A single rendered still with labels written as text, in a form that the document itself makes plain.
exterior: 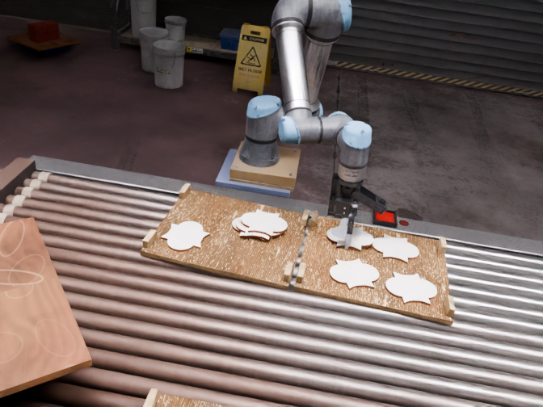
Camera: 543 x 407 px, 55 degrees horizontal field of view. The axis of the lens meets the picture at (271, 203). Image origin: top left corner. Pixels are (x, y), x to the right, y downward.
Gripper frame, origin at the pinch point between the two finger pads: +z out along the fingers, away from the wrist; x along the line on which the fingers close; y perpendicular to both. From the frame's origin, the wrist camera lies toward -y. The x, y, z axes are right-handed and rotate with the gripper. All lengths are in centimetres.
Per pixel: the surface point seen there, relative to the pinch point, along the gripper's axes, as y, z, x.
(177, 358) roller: 34, 1, 55
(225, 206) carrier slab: 39.1, -1.9, -3.6
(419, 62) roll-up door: -52, 79, -466
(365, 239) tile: -4.7, -0.4, 0.7
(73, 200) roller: 84, -3, 7
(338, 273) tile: 1.8, -0.1, 18.0
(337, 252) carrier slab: 2.9, 0.7, 7.7
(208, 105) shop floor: 136, 85, -291
